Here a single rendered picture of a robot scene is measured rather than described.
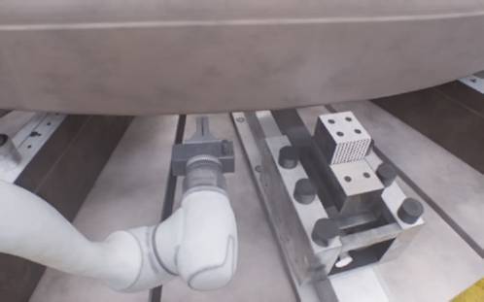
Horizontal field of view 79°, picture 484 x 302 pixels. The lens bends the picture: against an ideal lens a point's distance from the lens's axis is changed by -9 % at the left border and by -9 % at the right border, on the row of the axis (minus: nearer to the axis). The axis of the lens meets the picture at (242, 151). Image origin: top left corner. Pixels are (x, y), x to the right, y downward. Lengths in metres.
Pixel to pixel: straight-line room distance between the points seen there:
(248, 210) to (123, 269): 0.84
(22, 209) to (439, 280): 1.33
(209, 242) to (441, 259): 1.11
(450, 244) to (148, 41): 1.34
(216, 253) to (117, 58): 0.53
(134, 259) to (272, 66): 0.55
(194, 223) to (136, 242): 0.11
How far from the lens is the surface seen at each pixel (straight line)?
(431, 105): 1.89
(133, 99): 0.89
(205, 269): 0.50
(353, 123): 0.96
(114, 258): 0.56
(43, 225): 0.35
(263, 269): 1.20
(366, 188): 0.90
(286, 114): 1.33
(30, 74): 0.97
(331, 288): 1.06
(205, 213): 0.53
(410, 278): 1.35
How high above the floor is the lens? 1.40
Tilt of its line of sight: 44 degrees down
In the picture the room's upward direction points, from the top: 3 degrees clockwise
